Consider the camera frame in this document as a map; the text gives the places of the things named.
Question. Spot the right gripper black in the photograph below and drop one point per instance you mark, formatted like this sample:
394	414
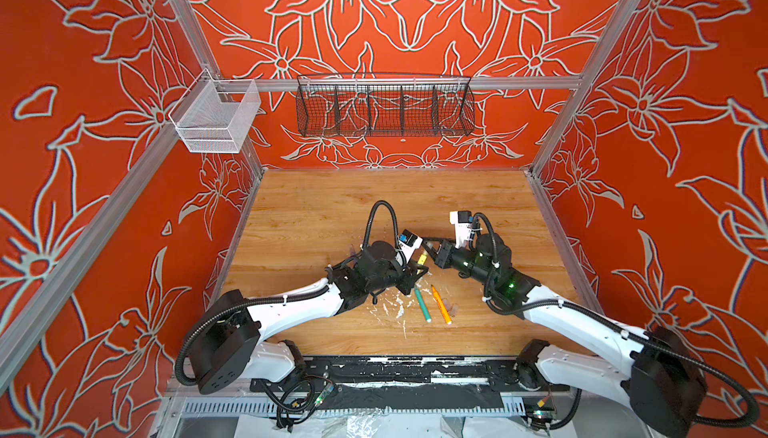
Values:
446	251

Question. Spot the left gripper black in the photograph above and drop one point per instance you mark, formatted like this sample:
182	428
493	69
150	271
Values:
409	276

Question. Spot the yellow marker pen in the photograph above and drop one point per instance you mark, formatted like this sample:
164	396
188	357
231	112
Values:
421	262

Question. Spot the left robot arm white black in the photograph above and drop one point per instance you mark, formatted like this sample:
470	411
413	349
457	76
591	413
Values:
230	340

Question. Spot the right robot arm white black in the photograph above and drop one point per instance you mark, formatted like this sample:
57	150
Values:
650	372

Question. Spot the green marker pen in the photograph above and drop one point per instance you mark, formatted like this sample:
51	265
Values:
422	305

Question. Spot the orange marker pen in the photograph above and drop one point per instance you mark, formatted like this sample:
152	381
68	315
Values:
441	305

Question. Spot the clear plastic bin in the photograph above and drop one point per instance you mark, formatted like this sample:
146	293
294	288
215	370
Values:
211	119

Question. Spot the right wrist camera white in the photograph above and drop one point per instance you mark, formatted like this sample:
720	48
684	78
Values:
465	228

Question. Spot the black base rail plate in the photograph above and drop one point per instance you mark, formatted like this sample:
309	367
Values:
495	372

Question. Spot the grey slotted cable duct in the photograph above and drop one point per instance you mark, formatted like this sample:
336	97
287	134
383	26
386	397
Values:
263	407

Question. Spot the black wire basket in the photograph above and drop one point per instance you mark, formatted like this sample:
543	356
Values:
361	104

